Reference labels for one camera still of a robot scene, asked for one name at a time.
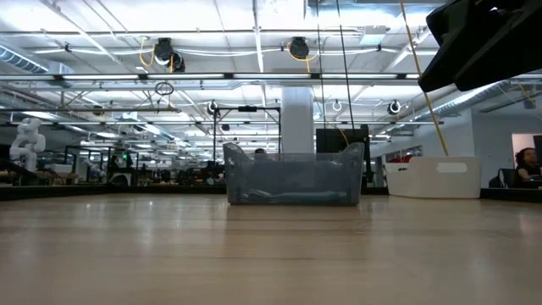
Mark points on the black office chair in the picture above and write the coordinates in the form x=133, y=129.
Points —
x=501, y=178

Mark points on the white pillar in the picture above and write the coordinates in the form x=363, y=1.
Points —
x=297, y=123

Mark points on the long ceiling light strip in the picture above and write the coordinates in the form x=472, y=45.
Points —
x=101, y=76

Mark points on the silver ceiling duct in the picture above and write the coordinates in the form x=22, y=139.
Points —
x=474, y=99

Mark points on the black gantry frame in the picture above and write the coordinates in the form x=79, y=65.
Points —
x=247, y=109

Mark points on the person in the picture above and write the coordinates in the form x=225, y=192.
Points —
x=527, y=165
x=260, y=151

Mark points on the grey translucent bin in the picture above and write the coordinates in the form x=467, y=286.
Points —
x=296, y=178

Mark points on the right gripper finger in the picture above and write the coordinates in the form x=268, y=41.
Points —
x=504, y=63
x=449, y=63

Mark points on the white plastic bin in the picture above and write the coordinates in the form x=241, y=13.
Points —
x=423, y=182

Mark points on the wooden workbench on casters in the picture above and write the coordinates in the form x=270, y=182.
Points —
x=51, y=174

